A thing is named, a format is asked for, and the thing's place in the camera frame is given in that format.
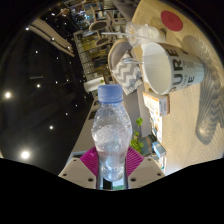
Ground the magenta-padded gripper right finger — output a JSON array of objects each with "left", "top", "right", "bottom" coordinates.
[{"left": 125, "top": 147, "right": 166, "bottom": 190}]

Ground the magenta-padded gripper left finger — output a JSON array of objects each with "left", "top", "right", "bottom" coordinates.
[{"left": 58, "top": 146, "right": 100, "bottom": 190}]

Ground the clear blue-capped water bottle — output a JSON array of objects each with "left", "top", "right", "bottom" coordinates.
[{"left": 90, "top": 83, "right": 134, "bottom": 183}]

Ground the blue tissue pack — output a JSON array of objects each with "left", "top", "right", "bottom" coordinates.
[{"left": 151, "top": 141, "right": 167, "bottom": 159}]

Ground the group of ceiling lights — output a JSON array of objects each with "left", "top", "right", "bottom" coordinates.
[{"left": 3, "top": 26, "right": 73, "bottom": 161}]

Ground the white round column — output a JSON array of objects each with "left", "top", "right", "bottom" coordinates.
[{"left": 83, "top": 77, "right": 106, "bottom": 94}]

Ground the grey white chevron pillow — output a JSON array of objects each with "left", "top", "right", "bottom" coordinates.
[{"left": 110, "top": 59, "right": 144, "bottom": 96}]

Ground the grey curved sofa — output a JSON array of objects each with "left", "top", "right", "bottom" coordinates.
[{"left": 107, "top": 39, "right": 148, "bottom": 141}]

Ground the group of dining chairs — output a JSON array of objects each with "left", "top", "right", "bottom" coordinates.
[{"left": 63, "top": 0, "right": 128, "bottom": 48}]

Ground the flat round red coaster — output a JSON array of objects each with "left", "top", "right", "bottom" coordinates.
[{"left": 160, "top": 9, "right": 184, "bottom": 33}]

